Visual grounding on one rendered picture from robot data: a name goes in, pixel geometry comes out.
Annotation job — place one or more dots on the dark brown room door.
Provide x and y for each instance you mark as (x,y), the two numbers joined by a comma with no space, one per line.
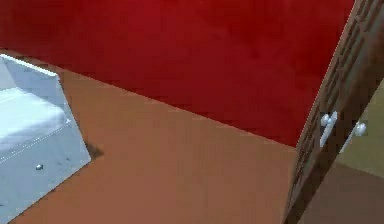
(346,86)

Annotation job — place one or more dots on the white chest of drawers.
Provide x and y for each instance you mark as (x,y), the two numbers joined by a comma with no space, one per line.
(30,133)

